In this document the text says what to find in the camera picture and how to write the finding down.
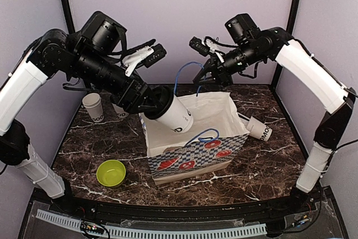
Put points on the patterned paper takeout bag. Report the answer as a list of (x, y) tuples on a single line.
[(214, 139)]

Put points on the stack of white paper cups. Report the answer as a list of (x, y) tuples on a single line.
[(92, 103)]

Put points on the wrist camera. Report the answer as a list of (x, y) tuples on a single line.
[(103, 33), (242, 28)]

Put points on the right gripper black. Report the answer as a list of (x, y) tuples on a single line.
[(220, 75)]

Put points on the black front rail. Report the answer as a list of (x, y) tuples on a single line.
[(275, 211)]

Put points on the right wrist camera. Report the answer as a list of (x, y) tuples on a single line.
[(242, 28)]

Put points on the left black corner post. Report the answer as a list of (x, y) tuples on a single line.
[(68, 16)]

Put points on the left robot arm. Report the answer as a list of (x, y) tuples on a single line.
[(81, 55)]

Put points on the green bowl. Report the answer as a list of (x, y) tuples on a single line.
[(111, 173)]

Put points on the right black corner post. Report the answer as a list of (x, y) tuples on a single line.
[(289, 28)]

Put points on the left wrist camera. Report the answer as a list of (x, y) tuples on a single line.
[(103, 33)]

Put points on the white paper coffee cup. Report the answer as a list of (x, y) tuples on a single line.
[(120, 112)]

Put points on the white cup holding straws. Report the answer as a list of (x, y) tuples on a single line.
[(258, 129)]

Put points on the white slotted cable duct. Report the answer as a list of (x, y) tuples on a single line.
[(93, 230)]

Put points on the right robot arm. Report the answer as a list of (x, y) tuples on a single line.
[(254, 46)]

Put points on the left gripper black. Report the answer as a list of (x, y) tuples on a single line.
[(131, 104)]

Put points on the black corner post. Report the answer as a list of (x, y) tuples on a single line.
[(68, 16), (289, 28)]

